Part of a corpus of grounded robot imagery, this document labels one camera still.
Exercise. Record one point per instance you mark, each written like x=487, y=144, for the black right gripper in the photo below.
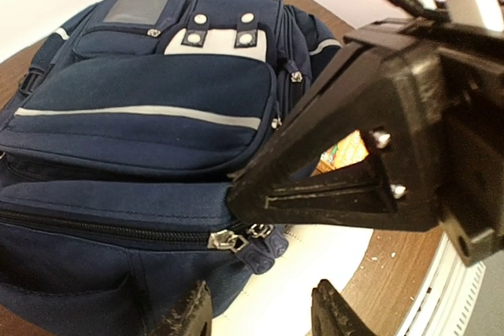
x=427, y=98

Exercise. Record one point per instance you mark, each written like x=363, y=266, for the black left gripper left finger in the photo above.
x=192, y=315

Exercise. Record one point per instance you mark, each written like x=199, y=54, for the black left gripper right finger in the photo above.
x=331, y=315

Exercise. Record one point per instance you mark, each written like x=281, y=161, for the navy blue student backpack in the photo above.
x=118, y=149

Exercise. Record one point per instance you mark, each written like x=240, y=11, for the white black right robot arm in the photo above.
x=402, y=131

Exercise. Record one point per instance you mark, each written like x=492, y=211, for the orange treehouse paperback book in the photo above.
x=350, y=150

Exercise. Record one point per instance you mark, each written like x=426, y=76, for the white front rail frame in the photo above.
x=447, y=297

